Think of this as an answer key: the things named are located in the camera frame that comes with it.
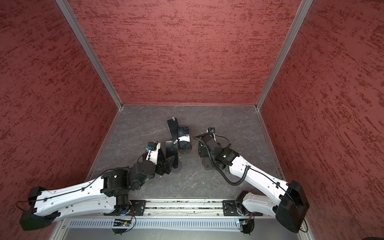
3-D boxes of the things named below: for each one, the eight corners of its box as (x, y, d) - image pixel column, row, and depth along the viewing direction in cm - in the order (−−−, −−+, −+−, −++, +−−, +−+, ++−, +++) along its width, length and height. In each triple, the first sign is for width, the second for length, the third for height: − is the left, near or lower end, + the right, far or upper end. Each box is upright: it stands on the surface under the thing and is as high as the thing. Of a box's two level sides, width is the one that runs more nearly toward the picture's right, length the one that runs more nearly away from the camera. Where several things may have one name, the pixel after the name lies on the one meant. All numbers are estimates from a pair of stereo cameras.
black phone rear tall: (172, 143, 100) (170, 133, 90) (169, 131, 107) (166, 120, 97) (182, 140, 102) (181, 129, 92) (178, 128, 108) (176, 117, 99)
